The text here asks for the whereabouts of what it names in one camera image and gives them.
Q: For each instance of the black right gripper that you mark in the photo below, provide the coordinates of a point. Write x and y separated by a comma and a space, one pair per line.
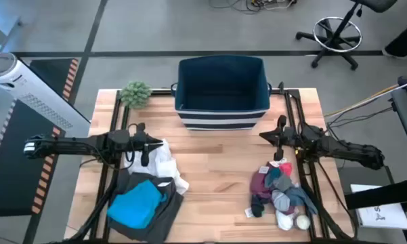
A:
288, 137

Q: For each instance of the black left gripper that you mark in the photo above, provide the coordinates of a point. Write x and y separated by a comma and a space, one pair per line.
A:
140, 140

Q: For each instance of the white shirt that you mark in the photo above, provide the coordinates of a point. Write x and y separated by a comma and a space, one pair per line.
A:
162, 162

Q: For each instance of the pink sock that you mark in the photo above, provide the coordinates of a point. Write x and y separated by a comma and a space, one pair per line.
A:
286, 168

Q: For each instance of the teal sock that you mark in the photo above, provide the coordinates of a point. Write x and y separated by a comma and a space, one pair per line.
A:
273, 174

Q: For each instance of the maroon garment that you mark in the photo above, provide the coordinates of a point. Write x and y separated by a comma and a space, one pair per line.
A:
259, 184

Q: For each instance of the bright blue t-shirt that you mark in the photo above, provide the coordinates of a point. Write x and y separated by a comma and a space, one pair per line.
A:
135, 205

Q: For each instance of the light grey sock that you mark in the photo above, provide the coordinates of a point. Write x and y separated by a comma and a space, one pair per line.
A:
280, 200

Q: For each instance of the slate blue garment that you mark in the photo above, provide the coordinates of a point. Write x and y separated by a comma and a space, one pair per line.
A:
299, 198

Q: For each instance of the dark grey trousers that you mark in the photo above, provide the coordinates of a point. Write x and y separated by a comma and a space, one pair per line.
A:
166, 210

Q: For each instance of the black sock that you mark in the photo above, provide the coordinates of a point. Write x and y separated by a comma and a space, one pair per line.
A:
257, 206

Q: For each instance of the white sock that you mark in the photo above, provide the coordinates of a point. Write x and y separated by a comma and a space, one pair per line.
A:
284, 222

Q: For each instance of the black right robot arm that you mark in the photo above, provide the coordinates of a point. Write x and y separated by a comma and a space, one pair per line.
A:
342, 147

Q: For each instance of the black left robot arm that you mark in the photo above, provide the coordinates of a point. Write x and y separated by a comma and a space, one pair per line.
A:
71, 145

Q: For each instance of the green artificial succulent plant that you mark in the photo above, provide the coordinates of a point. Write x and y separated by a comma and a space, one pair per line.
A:
135, 95

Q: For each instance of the navy white striped fabric basket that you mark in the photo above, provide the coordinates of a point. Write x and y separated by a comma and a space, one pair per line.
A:
220, 84

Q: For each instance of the white sock ball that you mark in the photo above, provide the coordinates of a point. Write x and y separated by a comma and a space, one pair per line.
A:
302, 222

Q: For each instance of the small black hazard-striped floor mat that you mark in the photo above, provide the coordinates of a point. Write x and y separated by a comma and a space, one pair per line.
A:
50, 72

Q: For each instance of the white tower air purifier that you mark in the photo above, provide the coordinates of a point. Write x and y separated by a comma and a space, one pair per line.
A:
37, 98

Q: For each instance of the black bar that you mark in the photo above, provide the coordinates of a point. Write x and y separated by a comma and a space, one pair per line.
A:
382, 194

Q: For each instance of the white paper sheet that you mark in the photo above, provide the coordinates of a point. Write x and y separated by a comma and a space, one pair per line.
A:
382, 217

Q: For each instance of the large black hazard-striped floor mat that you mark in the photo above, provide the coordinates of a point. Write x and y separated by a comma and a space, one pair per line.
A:
13, 183

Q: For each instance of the person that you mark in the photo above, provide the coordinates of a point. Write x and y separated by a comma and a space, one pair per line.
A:
406, 40

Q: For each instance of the black aluminium table frame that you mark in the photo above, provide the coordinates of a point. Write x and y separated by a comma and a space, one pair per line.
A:
160, 91

